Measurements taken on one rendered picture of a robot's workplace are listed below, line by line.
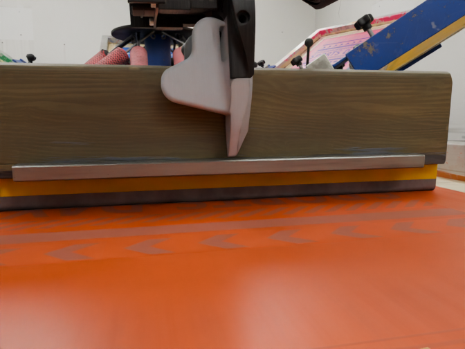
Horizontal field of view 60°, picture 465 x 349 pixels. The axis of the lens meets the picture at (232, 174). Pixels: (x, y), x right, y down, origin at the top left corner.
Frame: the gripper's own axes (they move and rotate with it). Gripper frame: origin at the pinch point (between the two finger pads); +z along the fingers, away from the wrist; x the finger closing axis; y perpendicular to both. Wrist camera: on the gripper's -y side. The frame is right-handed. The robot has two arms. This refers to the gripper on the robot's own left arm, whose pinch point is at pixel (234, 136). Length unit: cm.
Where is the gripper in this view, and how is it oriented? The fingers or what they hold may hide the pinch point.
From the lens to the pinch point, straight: 30.7
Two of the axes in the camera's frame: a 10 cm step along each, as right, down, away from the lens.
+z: 0.4, 9.9, 1.3
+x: 2.2, 1.2, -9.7
